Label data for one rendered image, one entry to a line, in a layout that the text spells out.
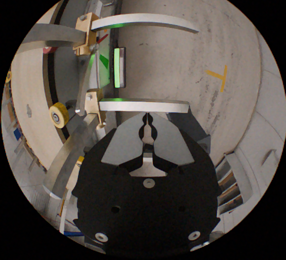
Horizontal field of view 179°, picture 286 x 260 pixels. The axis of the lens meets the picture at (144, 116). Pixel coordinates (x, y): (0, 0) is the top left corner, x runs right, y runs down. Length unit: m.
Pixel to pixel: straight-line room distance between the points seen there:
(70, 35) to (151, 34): 0.99
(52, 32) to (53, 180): 0.25
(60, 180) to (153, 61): 1.11
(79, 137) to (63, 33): 0.23
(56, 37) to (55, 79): 0.29
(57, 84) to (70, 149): 0.31
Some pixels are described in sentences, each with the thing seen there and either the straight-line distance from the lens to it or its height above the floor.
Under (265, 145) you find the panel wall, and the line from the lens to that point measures 2.52.
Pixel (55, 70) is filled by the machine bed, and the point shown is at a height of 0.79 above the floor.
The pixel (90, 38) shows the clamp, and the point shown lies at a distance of 0.29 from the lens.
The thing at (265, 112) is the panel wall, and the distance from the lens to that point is 2.54.
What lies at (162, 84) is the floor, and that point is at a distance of 1.13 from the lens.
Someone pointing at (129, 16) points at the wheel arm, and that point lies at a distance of 0.27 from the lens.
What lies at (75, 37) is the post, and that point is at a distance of 0.25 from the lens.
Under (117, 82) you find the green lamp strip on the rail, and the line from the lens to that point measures 0.42.
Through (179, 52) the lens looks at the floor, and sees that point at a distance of 1.17.
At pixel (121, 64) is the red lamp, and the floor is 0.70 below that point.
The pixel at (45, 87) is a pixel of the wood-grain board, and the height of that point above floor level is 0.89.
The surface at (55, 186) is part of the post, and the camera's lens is 0.21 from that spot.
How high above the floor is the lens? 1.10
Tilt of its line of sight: 61 degrees down
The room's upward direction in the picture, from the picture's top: 178 degrees counter-clockwise
